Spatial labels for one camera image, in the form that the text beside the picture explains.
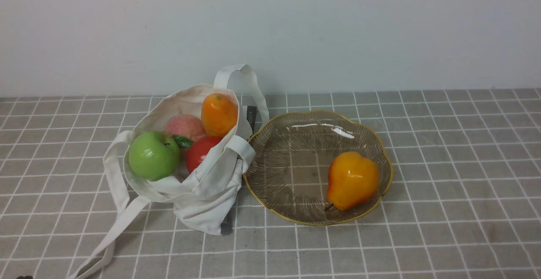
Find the green apple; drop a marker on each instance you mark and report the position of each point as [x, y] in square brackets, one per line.
[154, 156]

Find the orange mango fruit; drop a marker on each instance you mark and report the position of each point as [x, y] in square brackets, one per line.
[218, 115]

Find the gold-rimmed glass fruit plate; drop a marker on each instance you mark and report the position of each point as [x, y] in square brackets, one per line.
[293, 154]

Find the white cloth tote bag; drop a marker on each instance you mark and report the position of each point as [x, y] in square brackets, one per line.
[204, 198]

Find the red apple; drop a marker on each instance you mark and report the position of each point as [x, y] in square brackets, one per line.
[198, 151]

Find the pink peach with leaf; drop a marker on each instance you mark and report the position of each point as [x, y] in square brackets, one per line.
[185, 130]

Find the yellow orange pear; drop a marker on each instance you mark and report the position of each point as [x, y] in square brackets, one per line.
[353, 180]

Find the grey checked tablecloth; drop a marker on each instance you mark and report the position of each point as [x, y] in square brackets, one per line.
[464, 203]

